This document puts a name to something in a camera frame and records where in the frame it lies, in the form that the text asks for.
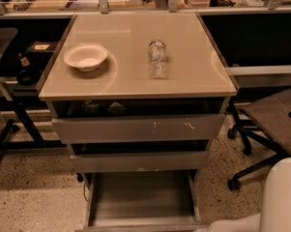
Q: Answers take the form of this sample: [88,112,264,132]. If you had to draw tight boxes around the grey bottom drawer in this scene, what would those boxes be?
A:
[76,170,203,232]

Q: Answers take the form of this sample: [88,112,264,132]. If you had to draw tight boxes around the grey drawer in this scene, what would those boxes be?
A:
[71,140,209,173]
[76,170,203,232]
[51,98,228,144]

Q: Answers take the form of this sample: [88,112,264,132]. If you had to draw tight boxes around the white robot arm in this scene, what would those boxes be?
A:
[193,158,291,232]

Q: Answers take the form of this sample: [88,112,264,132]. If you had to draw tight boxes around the grey top drawer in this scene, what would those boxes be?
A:
[51,98,228,144]

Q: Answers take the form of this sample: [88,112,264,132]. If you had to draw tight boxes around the grey middle drawer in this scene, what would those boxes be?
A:
[71,140,209,173]

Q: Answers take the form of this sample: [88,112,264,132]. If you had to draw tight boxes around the clear plastic water bottle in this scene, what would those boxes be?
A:
[148,39,167,78]

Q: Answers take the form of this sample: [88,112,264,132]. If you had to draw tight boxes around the white paper bowl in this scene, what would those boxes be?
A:
[64,43,108,72]

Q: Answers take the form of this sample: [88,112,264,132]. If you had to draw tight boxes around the black office chair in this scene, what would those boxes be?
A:
[227,88,291,191]

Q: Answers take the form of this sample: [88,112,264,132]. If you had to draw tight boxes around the black desk frame left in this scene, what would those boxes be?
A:
[0,80,68,182]

